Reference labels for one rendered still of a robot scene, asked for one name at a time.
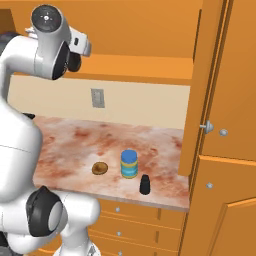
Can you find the black object behind arm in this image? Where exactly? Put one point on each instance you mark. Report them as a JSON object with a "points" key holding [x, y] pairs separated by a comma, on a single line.
{"points": [[29, 115]]}

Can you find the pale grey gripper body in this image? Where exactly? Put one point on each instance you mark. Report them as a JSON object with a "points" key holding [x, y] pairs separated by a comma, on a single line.
{"points": [[86, 46]]}

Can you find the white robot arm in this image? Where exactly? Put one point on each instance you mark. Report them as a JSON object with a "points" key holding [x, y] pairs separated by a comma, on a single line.
{"points": [[20, 156]]}

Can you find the orange open wall cabinet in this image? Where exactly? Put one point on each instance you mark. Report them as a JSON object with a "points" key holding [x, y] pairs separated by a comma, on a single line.
{"points": [[140, 36]]}

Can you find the orange lower cabinet door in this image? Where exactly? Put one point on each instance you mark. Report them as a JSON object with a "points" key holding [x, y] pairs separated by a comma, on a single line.
{"points": [[220, 213]]}

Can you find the brown round food item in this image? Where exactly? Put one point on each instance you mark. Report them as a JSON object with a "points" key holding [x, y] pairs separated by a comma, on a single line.
{"points": [[99, 168]]}

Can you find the silver drawer knob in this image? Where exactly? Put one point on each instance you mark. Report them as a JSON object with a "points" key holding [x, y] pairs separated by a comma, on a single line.
{"points": [[117, 209], [119, 233], [120, 253]]}

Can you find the blue and yellow can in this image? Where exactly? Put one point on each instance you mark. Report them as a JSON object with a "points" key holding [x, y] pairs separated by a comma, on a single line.
{"points": [[129, 165]]}

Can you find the grey wall outlet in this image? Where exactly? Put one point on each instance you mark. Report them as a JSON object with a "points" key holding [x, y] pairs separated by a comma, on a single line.
{"points": [[98, 98]]}

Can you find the black shaker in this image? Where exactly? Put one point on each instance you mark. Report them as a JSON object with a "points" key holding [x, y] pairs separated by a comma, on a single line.
{"points": [[144, 186]]}

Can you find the orange drawer front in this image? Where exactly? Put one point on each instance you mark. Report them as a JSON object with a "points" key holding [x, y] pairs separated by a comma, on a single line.
{"points": [[133, 236], [133, 250], [130, 211]]}

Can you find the orange open cabinet door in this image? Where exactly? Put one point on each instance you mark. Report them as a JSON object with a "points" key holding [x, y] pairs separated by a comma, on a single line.
{"points": [[200, 83]]}

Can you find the silver door knob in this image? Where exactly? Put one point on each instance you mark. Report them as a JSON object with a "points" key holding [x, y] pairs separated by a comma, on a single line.
{"points": [[209, 185], [223, 132], [207, 127]]}

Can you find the orange tall cabinet door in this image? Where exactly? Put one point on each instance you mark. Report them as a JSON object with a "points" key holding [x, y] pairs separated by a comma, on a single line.
{"points": [[238, 76]]}

